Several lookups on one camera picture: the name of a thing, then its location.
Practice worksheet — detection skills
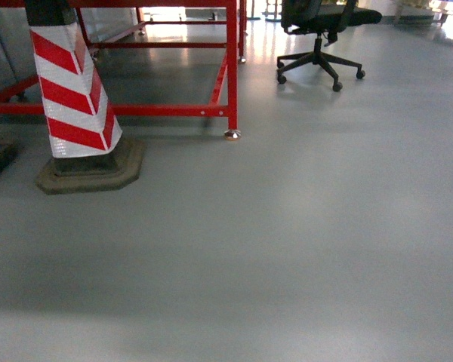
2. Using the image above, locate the red white striped traffic cone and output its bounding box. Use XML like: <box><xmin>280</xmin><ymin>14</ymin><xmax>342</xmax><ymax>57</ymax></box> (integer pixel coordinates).
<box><xmin>25</xmin><ymin>1</ymin><xmax>145</xmax><ymax>195</ymax></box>

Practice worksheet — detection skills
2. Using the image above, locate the red metal table frame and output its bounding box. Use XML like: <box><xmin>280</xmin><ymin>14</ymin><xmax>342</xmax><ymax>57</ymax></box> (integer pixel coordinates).
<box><xmin>0</xmin><ymin>1</ymin><xmax>245</xmax><ymax>140</ymax></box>

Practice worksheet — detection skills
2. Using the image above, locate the black office chair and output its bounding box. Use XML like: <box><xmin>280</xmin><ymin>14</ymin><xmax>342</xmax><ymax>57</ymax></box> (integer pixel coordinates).
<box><xmin>276</xmin><ymin>0</ymin><xmax>382</xmax><ymax>92</ymax></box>

